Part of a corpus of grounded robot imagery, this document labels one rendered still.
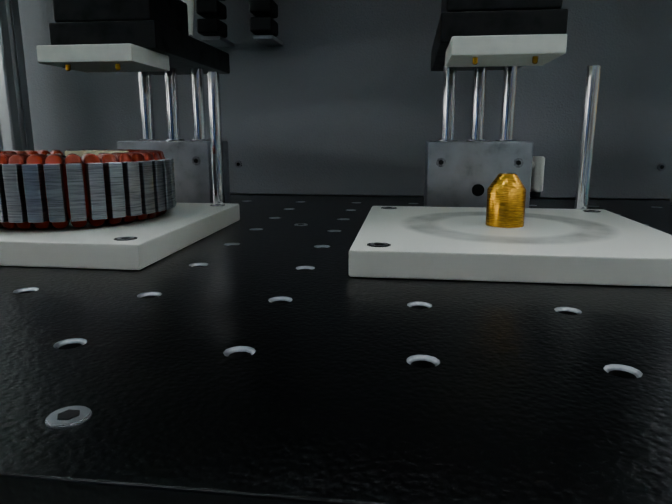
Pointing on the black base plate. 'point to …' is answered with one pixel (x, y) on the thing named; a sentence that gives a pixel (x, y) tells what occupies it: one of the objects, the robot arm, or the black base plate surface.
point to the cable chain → (211, 29)
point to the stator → (83, 187)
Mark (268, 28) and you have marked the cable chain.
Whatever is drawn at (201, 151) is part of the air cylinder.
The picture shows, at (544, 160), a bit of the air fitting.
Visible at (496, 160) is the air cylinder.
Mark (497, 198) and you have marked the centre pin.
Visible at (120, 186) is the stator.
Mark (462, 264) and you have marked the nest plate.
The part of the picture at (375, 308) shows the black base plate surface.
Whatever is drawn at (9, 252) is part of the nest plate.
